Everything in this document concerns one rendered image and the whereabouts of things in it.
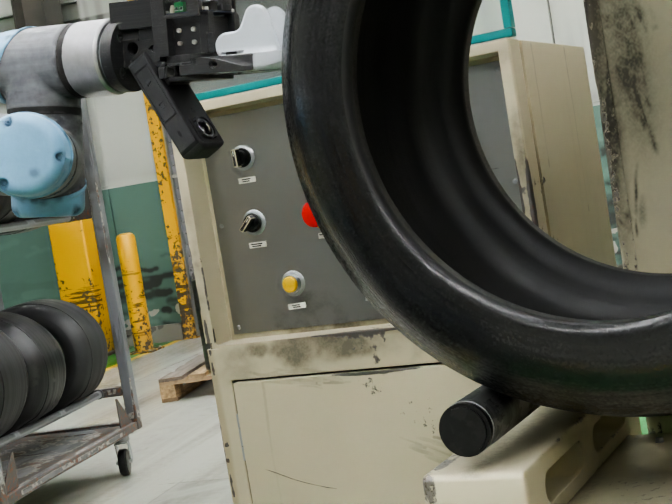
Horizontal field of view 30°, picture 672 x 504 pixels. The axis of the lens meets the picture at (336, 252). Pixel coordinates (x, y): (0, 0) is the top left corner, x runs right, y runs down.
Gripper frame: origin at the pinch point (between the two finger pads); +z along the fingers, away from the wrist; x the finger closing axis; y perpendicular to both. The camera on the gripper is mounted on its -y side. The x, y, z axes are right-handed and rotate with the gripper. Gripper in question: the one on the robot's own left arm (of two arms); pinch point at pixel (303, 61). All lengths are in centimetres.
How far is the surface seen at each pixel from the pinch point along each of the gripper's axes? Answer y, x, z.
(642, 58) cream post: -1.4, 25.9, 25.5
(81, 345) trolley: -93, 315, -271
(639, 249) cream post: -21.0, 25.8, 24.5
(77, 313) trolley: -81, 325, -279
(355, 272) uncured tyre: -18.3, -9.4, 8.3
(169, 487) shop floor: -151, 314, -233
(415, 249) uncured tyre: -16.1, -12.0, 14.9
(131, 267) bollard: -117, 747, -548
